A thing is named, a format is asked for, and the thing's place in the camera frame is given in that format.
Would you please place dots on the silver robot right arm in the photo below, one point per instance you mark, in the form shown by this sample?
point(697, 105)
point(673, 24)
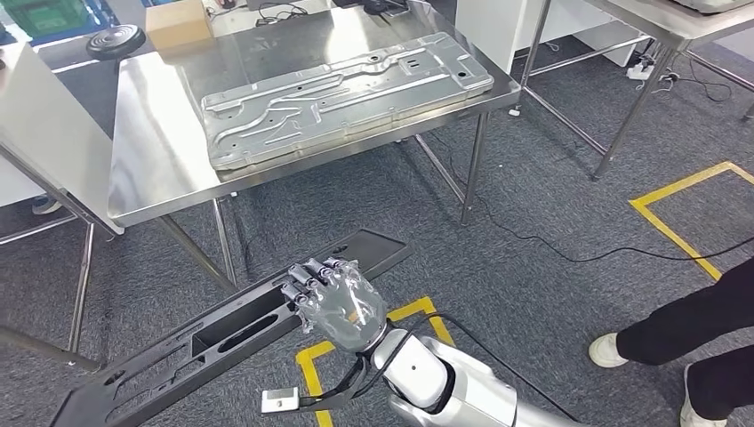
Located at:
point(471, 398)

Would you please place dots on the black camera bracket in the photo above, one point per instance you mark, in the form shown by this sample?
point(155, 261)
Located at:
point(344, 392)

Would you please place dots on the black round base disc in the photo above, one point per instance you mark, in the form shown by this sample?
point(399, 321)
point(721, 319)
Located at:
point(116, 41)

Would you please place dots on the black plastic panel part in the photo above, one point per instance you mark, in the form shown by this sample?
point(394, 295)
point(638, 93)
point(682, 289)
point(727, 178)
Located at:
point(177, 377)

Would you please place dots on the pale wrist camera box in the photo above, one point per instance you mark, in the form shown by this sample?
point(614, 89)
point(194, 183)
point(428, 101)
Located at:
point(279, 401)

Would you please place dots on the stamped sheet metal panel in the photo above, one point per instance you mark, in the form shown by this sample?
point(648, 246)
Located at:
point(330, 106)

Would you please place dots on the white topped steel table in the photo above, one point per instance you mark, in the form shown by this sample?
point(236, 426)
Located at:
point(47, 118)

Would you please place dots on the person's foot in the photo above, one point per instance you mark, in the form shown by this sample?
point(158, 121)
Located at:
point(46, 207)

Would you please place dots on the green plastic crate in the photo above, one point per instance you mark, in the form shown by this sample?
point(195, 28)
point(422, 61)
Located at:
point(47, 17)

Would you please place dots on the cardboard box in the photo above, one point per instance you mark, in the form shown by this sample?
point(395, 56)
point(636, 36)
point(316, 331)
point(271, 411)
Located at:
point(177, 23)

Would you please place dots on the white cabinet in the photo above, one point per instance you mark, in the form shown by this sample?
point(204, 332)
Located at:
point(495, 29)

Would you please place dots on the yellow floor tape square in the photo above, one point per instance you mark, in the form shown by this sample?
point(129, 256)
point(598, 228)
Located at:
point(671, 227)
point(309, 371)

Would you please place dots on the white power strip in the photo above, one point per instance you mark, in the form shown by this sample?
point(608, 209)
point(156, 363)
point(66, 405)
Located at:
point(640, 71)

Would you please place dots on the stainless steel workbench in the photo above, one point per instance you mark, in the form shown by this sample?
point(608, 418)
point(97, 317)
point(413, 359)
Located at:
point(159, 147)

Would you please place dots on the person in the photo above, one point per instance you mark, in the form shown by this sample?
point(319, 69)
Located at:
point(695, 330)

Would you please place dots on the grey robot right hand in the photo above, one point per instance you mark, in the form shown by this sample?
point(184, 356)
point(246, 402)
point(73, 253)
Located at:
point(347, 312)

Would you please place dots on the black device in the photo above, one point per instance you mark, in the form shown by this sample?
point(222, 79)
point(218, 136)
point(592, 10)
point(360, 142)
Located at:
point(383, 7)

